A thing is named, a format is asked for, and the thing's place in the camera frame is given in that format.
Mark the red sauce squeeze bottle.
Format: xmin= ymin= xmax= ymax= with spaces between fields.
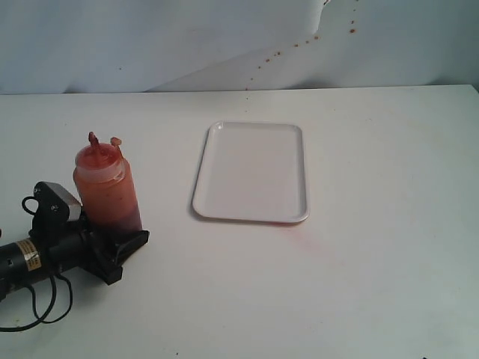
xmin=73 ymin=132 xmax=142 ymax=235

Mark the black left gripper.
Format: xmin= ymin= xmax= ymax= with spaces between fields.
xmin=48 ymin=221 xmax=150 ymax=285

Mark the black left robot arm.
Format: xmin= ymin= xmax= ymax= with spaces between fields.
xmin=1 ymin=218 xmax=150 ymax=299

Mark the white rectangular plastic tray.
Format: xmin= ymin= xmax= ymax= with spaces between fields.
xmin=192 ymin=121 xmax=309 ymax=224

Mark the black left camera cable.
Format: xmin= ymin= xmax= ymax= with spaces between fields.
xmin=0 ymin=196 xmax=73 ymax=330

